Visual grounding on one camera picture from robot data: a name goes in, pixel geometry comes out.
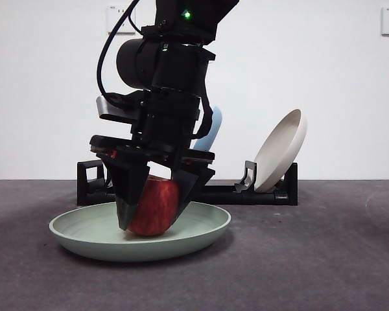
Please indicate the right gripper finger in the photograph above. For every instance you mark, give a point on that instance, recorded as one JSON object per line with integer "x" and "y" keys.
{"x": 129, "y": 188}
{"x": 191, "y": 181}

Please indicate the red apple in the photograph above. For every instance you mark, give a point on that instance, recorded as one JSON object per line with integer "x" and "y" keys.
{"x": 155, "y": 207}

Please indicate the green plate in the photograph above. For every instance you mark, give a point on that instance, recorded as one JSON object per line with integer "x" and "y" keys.
{"x": 94, "y": 239}

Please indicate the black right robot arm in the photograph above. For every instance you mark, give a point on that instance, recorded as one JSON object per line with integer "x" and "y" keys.
{"x": 181, "y": 64}

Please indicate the blue plate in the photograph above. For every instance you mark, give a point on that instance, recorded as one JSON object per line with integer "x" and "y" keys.
{"x": 216, "y": 123}

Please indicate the black plate rack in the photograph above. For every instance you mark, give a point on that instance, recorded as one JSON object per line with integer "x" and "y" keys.
{"x": 246, "y": 196}

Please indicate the beige plate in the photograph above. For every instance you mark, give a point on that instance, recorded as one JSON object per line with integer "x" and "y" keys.
{"x": 278, "y": 155}

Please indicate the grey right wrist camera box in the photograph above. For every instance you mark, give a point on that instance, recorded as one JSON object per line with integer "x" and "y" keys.
{"x": 105, "y": 108}

